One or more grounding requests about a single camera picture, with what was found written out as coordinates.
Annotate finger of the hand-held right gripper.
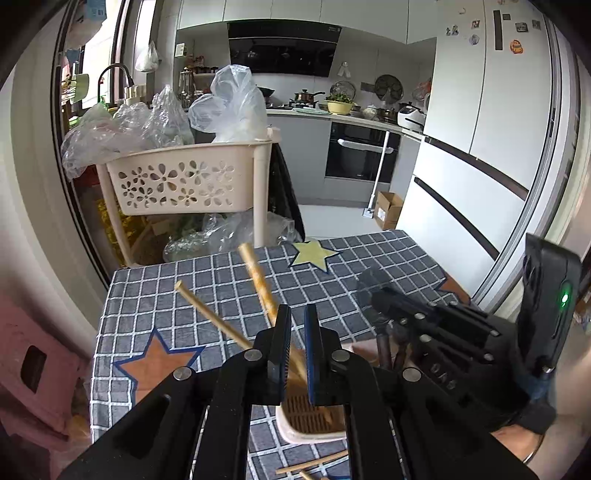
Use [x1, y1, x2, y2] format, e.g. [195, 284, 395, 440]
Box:
[370, 286, 502, 339]
[382, 322, 491, 364]

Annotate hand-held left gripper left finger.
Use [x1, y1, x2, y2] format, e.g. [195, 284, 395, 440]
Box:
[60, 305, 293, 480]

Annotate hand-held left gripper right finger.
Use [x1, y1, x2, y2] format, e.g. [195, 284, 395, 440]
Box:
[304, 304, 539, 480]

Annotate dark handled utensil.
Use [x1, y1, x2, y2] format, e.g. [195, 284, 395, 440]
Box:
[376, 332, 392, 370]

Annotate thick bamboo chopstick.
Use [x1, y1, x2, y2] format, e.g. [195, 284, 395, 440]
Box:
[238, 243, 309, 391]

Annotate beige plastic utensil holder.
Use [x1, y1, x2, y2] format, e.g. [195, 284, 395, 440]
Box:
[276, 339, 382, 445]

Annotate person's right forearm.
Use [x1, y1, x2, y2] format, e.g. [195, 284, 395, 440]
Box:
[491, 414, 556, 468]

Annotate grey checkered star tablecloth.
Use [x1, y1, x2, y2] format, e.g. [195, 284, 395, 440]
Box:
[90, 229, 472, 480]

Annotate small cardboard box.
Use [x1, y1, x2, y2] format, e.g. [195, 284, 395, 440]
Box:
[373, 191, 405, 232]

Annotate clear plastic bag under basket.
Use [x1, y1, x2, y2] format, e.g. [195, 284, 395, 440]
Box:
[163, 211, 302, 264]

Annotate white stick mop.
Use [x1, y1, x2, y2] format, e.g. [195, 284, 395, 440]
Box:
[362, 130, 391, 218]

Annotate black hanging bag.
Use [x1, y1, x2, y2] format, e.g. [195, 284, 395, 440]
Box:
[268, 141, 306, 244]

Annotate white refrigerator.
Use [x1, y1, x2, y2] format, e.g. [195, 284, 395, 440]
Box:
[396, 0, 557, 298]

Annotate black built-in oven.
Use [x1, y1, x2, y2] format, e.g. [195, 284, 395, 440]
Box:
[324, 121, 402, 182]

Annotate white rice cooker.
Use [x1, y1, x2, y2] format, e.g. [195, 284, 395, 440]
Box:
[396, 104, 427, 130]

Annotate grey kitchen counter cabinet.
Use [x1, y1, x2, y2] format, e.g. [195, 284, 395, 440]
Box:
[265, 107, 426, 205]

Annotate metal pot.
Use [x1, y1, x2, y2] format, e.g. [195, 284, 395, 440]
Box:
[363, 104, 398, 122]

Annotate beige plastic basket rack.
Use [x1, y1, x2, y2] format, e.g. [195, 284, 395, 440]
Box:
[95, 127, 282, 268]

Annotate yellow bowl with greens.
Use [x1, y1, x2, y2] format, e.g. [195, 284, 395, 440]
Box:
[325, 93, 356, 116]

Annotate round dark steamer plate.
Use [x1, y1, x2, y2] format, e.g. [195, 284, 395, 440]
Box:
[374, 74, 403, 103]

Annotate large clear plastic bag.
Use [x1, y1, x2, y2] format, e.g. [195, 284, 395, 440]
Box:
[188, 65, 270, 144]

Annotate group of fridge magnets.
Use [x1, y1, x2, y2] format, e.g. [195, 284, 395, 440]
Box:
[445, 14, 542, 54]

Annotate pink plastic stool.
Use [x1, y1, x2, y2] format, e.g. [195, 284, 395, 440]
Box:
[0, 290, 94, 462]

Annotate crumpled clear plastic bags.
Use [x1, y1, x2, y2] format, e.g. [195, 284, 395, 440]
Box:
[60, 85, 195, 182]

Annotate black range hood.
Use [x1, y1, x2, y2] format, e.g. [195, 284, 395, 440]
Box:
[227, 20, 343, 78]

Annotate white hanging plastic bag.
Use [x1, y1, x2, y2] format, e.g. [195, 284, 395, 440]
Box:
[134, 41, 160, 73]

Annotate black curved faucet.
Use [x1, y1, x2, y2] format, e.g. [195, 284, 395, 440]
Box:
[98, 64, 135, 106]

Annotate white upper cabinets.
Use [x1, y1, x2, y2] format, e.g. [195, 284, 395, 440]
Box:
[177, 0, 437, 45]

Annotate silver bracelet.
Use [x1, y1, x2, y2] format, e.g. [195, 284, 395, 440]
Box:
[522, 433, 546, 465]

